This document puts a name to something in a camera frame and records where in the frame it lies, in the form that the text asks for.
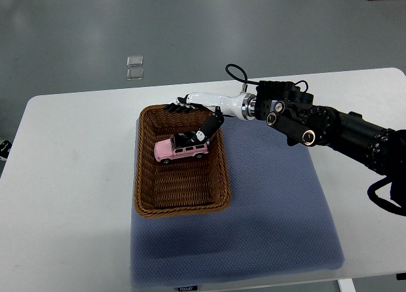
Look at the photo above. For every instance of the lower clear floor tile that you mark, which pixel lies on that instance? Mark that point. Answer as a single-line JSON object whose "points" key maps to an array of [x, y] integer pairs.
{"points": [[135, 73]]}

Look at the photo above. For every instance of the white table leg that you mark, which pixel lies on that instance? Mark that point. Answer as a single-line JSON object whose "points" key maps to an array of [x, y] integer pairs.
{"points": [[346, 285]]}

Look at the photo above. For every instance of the blue-grey textured mat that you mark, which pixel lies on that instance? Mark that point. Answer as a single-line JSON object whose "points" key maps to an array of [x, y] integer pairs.
{"points": [[278, 220]]}

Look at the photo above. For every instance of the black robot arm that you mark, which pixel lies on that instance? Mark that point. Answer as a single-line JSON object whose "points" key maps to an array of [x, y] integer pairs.
{"points": [[289, 110]]}

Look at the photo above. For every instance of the upper clear floor tile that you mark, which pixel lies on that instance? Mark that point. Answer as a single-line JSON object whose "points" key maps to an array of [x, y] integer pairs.
{"points": [[134, 60]]}

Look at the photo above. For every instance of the brown wicker basket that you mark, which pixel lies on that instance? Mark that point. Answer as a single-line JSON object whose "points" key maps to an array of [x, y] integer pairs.
{"points": [[187, 186]]}

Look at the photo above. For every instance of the clear floor tile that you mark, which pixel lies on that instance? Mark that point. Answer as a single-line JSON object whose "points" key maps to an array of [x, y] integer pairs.
{"points": [[135, 73], [134, 60]]}

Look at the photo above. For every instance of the black table label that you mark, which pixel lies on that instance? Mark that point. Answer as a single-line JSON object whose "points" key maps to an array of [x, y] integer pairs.
{"points": [[187, 288]]}

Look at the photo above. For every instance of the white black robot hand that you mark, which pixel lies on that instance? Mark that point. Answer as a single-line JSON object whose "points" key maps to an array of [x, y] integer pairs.
{"points": [[235, 106]]}

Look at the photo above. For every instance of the pink toy car black roof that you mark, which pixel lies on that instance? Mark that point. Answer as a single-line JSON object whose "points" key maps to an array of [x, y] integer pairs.
{"points": [[179, 146]]}

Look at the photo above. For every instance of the grey device at left edge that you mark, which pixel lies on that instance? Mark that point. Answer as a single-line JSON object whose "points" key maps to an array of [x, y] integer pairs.
{"points": [[5, 147]]}

